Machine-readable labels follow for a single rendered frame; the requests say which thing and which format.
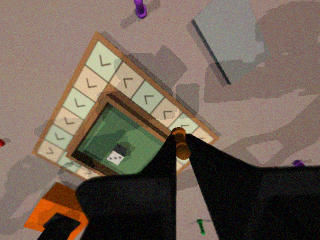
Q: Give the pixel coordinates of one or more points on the square ring of arrow tiles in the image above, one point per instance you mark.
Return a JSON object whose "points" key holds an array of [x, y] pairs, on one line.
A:
{"points": [[110, 89]]}

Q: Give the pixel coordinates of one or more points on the grey die with black pips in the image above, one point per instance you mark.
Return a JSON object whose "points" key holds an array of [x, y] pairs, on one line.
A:
{"points": [[117, 154]]}

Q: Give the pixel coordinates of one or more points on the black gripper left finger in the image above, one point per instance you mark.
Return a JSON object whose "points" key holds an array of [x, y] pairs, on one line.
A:
{"points": [[152, 190]]}

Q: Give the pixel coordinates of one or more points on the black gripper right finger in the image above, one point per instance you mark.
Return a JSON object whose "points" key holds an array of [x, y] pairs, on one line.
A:
{"points": [[236, 193]]}

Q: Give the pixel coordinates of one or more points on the purple pawn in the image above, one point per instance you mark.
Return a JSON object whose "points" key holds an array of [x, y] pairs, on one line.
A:
{"points": [[298, 163], [140, 9]]}

